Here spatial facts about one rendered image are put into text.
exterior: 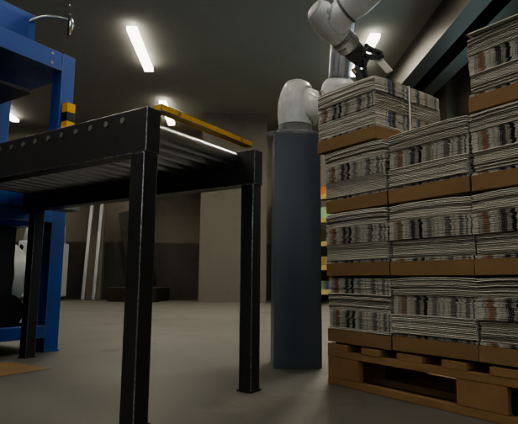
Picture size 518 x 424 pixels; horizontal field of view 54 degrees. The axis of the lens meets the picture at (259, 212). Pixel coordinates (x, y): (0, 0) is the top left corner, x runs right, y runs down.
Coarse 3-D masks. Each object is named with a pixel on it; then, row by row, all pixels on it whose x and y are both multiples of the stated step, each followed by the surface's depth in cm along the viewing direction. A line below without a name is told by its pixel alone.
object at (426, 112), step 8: (416, 96) 187; (424, 96) 189; (432, 96) 193; (416, 104) 187; (424, 104) 188; (432, 104) 192; (416, 112) 186; (424, 112) 189; (432, 112) 192; (416, 120) 186; (424, 120) 188; (432, 120) 192; (440, 120) 194
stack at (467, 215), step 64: (448, 128) 149; (512, 128) 134; (512, 192) 131; (384, 256) 164; (448, 256) 145; (512, 256) 130; (384, 320) 162; (448, 320) 143; (512, 320) 128; (384, 384) 175; (448, 384) 167; (512, 384) 127
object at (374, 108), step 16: (368, 80) 175; (384, 80) 177; (320, 96) 194; (336, 96) 187; (352, 96) 181; (368, 96) 175; (384, 96) 176; (400, 96) 180; (320, 112) 194; (336, 112) 187; (352, 112) 181; (368, 112) 175; (384, 112) 176; (400, 112) 180; (320, 128) 194; (336, 128) 187; (352, 128) 181; (400, 128) 180; (352, 144) 179
